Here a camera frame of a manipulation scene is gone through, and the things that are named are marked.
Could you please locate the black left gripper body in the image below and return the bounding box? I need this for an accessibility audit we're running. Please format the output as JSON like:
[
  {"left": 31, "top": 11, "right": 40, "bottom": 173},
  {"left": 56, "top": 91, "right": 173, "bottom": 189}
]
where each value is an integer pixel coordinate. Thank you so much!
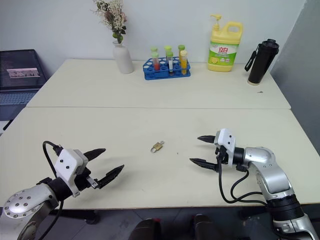
[{"left": 74, "top": 159, "right": 101, "bottom": 193}]

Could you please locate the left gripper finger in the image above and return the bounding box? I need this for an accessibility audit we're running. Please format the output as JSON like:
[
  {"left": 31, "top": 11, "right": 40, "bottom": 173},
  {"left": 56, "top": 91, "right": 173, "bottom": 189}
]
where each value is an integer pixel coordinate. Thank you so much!
[
  {"left": 83, "top": 148, "right": 107, "bottom": 162},
  {"left": 96, "top": 164, "right": 125, "bottom": 190}
]

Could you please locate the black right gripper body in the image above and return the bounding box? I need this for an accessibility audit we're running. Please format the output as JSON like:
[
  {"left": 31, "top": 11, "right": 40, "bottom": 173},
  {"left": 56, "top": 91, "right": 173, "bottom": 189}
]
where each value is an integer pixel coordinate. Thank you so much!
[{"left": 213, "top": 144, "right": 229, "bottom": 174}]

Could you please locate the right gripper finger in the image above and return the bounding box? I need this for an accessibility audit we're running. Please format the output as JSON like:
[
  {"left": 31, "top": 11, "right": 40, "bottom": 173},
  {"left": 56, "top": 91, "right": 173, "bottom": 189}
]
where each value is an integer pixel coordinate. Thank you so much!
[
  {"left": 197, "top": 135, "right": 217, "bottom": 145},
  {"left": 189, "top": 157, "right": 218, "bottom": 172}
]

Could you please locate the small brass padlock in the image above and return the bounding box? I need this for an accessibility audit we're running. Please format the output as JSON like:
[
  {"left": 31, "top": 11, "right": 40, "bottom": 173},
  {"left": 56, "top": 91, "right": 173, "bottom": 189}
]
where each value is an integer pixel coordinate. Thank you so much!
[{"left": 150, "top": 142, "right": 163, "bottom": 154}]

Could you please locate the dark rounded shape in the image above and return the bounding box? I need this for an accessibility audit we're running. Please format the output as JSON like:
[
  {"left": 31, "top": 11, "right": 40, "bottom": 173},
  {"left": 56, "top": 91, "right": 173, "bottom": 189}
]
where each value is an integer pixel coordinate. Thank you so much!
[
  {"left": 190, "top": 213, "right": 221, "bottom": 240},
  {"left": 129, "top": 217, "right": 162, "bottom": 240}
]

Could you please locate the yellow-capped tube orange liquid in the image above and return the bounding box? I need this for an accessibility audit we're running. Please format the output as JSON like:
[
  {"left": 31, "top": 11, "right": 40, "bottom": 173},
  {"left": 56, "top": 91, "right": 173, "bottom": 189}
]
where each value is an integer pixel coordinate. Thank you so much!
[{"left": 179, "top": 49, "right": 189, "bottom": 76}]

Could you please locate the green-capped tube white label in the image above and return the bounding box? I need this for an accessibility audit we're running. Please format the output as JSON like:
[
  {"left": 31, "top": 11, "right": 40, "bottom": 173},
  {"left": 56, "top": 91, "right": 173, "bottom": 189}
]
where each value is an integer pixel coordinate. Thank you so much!
[{"left": 166, "top": 51, "right": 175, "bottom": 76}]

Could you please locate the yellow detergent pump bottle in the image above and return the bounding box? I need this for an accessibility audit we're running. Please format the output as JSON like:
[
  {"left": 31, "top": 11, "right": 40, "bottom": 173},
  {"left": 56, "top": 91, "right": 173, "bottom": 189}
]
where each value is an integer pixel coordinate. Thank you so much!
[{"left": 207, "top": 14, "right": 244, "bottom": 73}]

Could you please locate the blue test tube rack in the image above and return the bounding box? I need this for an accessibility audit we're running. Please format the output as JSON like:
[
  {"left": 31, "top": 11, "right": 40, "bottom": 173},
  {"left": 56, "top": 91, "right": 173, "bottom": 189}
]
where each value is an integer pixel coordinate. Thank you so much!
[{"left": 142, "top": 56, "right": 192, "bottom": 81}]

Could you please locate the green-capped tube red liquid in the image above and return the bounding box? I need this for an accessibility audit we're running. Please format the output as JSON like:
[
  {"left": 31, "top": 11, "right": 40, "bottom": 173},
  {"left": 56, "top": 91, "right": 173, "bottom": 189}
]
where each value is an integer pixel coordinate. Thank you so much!
[{"left": 151, "top": 51, "right": 161, "bottom": 73}]

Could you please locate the white ceramic vase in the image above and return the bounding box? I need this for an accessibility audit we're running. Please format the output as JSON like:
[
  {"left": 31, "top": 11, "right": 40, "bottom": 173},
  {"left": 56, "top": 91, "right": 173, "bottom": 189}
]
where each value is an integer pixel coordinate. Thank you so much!
[{"left": 112, "top": 40, "right": 135, "bottom": 75}]

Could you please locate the black laptop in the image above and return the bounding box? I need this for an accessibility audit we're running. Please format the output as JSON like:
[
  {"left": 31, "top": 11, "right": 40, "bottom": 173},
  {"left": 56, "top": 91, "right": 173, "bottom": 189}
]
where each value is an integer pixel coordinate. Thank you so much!
[{"left": 0, "top": 49, "right": 49, "bottom": 108}]

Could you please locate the dried flower bouquet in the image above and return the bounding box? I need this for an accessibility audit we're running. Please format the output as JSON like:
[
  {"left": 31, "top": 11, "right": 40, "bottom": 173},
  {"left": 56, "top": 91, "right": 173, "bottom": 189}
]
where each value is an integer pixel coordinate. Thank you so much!
[{"left": 90, "top": 0, "right": 129, "bottom": 45}]

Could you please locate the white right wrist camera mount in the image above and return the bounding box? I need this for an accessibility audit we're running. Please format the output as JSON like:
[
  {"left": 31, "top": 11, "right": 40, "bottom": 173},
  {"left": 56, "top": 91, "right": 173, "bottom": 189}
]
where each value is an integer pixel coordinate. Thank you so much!
[{"left": 214, "top": 128, "right": 237, "bottom": 167}]

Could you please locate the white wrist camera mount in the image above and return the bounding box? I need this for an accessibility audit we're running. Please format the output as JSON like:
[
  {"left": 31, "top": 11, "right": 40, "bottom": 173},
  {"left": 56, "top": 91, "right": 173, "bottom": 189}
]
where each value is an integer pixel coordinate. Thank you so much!
[
  {"left": 54, "top": 148, "right": 89, "bottom": 198},
  {"left": 214, "top": 128, "right": 237, "bottom": 167}
]

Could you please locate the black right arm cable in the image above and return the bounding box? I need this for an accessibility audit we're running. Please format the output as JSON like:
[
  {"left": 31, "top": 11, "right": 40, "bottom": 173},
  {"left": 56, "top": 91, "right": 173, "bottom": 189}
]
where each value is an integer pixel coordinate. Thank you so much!
[{"left": 217, "top": 156, "right": 270, "bottom": 207}]

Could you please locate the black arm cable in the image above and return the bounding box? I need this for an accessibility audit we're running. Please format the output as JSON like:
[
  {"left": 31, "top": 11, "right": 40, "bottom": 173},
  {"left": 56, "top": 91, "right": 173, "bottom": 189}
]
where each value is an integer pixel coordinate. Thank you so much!
[
  {"left": 217, "top": 156, "right": 270, "bottom": 207},
  {"left": 39, "top": 140, "right": 65, "bottom": 240}
]

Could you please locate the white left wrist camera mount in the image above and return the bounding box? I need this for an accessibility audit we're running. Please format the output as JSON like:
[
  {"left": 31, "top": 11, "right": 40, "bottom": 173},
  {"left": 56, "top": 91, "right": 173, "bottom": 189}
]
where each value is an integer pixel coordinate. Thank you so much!
[{"left": 54, "top": 148, "right": 89, "bottom": 198}]

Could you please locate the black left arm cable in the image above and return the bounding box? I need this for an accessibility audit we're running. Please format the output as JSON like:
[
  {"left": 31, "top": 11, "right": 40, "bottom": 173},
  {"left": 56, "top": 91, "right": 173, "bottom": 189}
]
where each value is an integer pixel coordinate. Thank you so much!
[{"left": 39, "top": 140, "right": 65, "bottom": 240}]

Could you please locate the black tumbler with strap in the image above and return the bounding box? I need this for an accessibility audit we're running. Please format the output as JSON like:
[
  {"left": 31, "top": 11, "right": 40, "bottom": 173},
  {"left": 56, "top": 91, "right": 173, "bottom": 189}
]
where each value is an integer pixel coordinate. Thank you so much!
[{"left": 244, "top": 38, "right": 280, "bottom": 87}]

